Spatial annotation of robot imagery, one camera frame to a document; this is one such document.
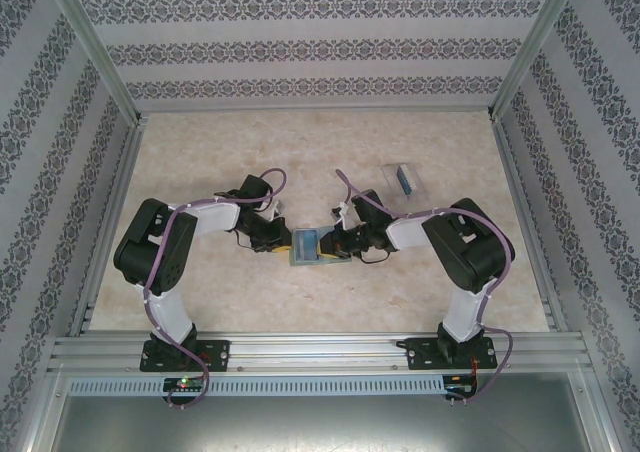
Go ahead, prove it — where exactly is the translucent teal card wallet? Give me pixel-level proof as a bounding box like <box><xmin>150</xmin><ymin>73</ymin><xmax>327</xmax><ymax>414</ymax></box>
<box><xmin>288</xmin><ymin>226</ymin><xmax>354</xmax><ymax>268</ymax></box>

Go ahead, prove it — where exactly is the blue credit card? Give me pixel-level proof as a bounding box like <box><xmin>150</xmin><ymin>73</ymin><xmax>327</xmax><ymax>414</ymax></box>
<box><xmin>394</xmin><ymin>165</ymin><xmax>417</xmax><ymax>197</ymax></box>
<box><xmin>293</xmin><ymin>230</ymin><xmax>321</xmax><ymax>262</ymax></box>

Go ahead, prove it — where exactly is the clear acrylic card stand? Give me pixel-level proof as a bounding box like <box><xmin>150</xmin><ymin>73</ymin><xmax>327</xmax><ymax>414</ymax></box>
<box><xmin>380</xmin><ymin>160</ymin><xmax>431</xmax><ymax>203</ymax></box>

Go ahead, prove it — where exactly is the left controller circuit board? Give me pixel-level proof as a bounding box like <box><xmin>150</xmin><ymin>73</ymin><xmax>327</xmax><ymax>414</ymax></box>
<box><xmin>163</xmin><ymin>377</ymin><xmax>207</xmax><ymax>394</ymax></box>

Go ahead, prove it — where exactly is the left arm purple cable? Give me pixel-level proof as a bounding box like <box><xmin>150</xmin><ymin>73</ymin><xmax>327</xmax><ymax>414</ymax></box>
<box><xmin>139</xmin><ymin>167</ymin><xmax>290</xmax><ymax>413</ymax></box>

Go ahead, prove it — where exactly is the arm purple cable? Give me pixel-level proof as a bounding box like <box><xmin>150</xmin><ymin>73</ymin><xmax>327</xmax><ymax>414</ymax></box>
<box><xmin>139</xmin><ymin>167</ymin><xmax>290</xmax><ymax>413</ymax></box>
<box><xmin>334</xmin><ymin>168</ymin><xmax>517</xmax><ymax>408</ymax></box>

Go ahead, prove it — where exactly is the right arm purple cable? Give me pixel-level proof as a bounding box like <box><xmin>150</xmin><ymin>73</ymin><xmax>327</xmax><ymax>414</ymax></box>
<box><xmin>334</xmin><ymin>168</ymin><xmax>517</xmax><ymax>408</ymax></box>

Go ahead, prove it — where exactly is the aluminium mounting rail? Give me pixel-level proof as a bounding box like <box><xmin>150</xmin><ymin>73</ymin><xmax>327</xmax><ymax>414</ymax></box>
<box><xmin>47</xmin><ymin>332</ymin><xmax>594</xmax><ymax>373</ymax></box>

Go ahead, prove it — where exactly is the aluminium back frame bar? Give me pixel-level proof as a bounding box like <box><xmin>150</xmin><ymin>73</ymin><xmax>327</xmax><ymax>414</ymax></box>
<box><xmin>134</xmin><ymin>102</ymin><xmax>496</xmax><ymax>116</ymax></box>

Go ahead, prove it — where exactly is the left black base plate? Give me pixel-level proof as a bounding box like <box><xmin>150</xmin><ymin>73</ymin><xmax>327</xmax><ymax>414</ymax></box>
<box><xmin>139</xmin><ymin>339</ymin><xmax>233</xmax><ymax>373</ymax></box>

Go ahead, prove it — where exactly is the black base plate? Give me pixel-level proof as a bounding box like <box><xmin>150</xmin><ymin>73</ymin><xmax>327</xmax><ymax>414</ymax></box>
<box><xmin>139</xmin><ymin>339</ymin><xmax>233</xmax><ymax>373</ymax></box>
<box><xmin>407</xmin><ymin>336</ymin><xmax>500</xmax><ymax>372</ymax></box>

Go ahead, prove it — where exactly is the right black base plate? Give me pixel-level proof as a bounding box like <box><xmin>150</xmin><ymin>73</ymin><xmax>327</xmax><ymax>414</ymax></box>
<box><xmin>407</xmin><ymin>336</ymin><xmax>500</xmax><ymax>372</ymax></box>

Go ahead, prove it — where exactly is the slotted grey cable duct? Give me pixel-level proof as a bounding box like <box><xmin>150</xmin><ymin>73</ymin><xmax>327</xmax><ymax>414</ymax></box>
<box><xmin>67</xmin><ymin>374</ymin><xmax>447</xmax><ymax>396</ymax></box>

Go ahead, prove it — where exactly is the aluminium side rail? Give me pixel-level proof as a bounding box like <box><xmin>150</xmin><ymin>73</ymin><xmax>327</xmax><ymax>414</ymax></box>
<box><xmin>489</xmin><ymin>114</ymin><xmax>569</xmax><ymax>333</ymax></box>
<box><xmin>68</xmin><ymin>114</ymin><xmax>149</xmax><ymax>337</ymax></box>

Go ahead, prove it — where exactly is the aluminium frame post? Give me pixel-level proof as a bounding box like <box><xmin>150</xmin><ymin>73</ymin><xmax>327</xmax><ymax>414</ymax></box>
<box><xmin>489</xmin><ymin>0</ymin><xmax>586</xmax><ymax>123</ymax></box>
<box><xmin>37</xmin><ymin>0</ymin><xmax>149</xmax><ymax>126</ymax></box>
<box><xmin>12</xmin><ymin>364</ymin><xmax>69</xmax><ymax>452</ymax></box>
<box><xmin>574</xmin><ymin>364</ymin><xmax>631</xmax><ymax>452</ymax></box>

